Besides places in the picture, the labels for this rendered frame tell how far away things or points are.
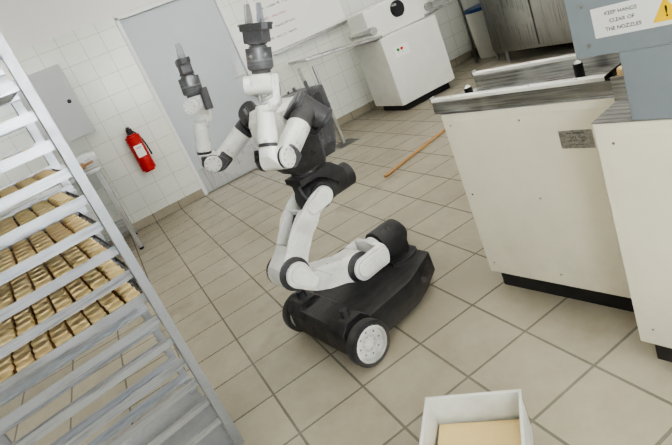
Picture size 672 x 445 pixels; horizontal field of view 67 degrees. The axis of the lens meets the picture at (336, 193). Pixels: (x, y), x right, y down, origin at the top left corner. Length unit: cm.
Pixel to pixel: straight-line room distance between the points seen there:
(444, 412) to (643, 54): 119
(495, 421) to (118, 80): 498
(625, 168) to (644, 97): 21
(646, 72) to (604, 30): 14
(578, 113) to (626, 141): 29
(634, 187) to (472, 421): 87
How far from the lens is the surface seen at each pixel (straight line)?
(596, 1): 144
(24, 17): 593
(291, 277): 212
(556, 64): 211
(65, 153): 165
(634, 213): 164
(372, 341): 221
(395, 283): 237
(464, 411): 181
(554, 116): 182
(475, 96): 196
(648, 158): 154
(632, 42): 143
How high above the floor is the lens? 137
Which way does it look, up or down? 19 degrees down
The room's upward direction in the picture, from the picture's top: 23 degrees counter-clockwise
